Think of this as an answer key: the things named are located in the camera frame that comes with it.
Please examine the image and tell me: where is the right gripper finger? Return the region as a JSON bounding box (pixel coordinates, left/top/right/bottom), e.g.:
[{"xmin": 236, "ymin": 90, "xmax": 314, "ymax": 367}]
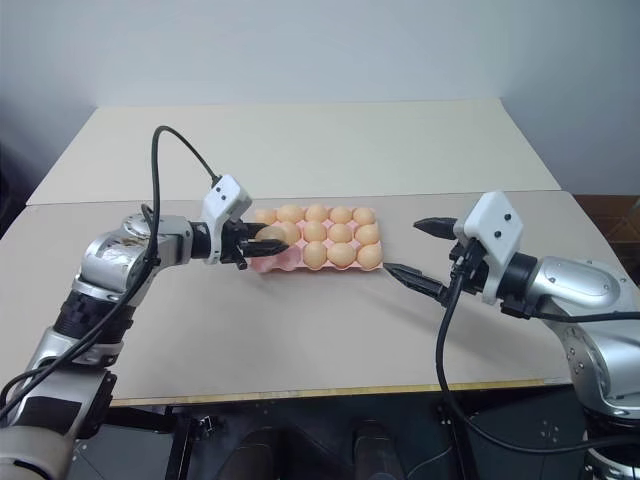
[
  {"xmin": 384, "ymin": 262, "xmax": 444, "ymax": 298},
  {"xmin": 413, "ymin": 216, "xmax": 459, "ymax": 241}
]

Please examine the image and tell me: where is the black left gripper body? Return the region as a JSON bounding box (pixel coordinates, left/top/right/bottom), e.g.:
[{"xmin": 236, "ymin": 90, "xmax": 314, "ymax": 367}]
[{"xmin": 217, "ymin": 218, "xmax": 250, "ymax": 272}]

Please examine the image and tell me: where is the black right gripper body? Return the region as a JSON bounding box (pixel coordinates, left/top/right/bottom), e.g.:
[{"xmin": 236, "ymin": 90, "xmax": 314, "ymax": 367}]
[{"xmin": 439, "ymin": 227, "xmax": 489, "ymax": 307}]

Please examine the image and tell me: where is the pink egg tray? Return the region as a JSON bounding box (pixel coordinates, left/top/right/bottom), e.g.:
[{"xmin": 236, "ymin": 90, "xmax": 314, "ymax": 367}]
[{"xmin": 247, "ymin": 206, "xmax": 387, "ymax": 274}]

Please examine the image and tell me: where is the black table leg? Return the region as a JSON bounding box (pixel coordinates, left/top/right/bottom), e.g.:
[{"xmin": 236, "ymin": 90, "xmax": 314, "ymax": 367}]
[
  {"xmin": 432, "ymin": 394, "xmax": 479, "ymax": 480},
  {"xmin": 167, "ymin": 405, "xmax": 204, "ymax": 480}
]

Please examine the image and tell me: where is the black plate with white marks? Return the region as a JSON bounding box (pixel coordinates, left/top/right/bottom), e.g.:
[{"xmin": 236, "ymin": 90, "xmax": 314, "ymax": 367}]
[{"xmin": 469, "ymin": 389, "xmax": 594, "ymax": 480}]

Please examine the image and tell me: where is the dark rounded shape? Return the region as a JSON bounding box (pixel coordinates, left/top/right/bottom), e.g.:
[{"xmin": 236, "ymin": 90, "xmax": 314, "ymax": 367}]
[
  {"xmin": 227, "ymin": 427, "xmax": 291, "ymax": 480},
  {"xmin": 349, "ymin": 418, "xmax": 396, "ymax": 480}
]

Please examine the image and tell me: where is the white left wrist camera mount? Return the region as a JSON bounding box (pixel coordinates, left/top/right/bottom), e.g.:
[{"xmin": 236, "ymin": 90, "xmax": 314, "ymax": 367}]
[{"xmin": 199, "ymin": 173, "xmax": 254, "ymax": 265}]

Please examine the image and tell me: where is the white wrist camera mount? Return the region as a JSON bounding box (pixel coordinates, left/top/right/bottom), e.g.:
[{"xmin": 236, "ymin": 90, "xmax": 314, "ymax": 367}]
[
  {"xmin": 452, "ymin": 190, "xmax": 525, "ymax": 305},
  {"xmin": 199, "ymin": 173, "xmax": 254, "ymax": 265}
]

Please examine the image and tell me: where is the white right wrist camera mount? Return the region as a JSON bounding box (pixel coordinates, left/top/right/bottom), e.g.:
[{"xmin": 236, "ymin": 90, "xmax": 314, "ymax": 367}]
[{"xmin": 452, "ymin": 190, "xmax": 525, "ymax": 305}]

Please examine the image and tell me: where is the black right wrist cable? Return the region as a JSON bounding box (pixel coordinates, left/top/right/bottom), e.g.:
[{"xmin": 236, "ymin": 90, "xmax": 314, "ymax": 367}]
[{"xmin": 501, "ymin": 298, "xmax": 640, "ymax": 324}]

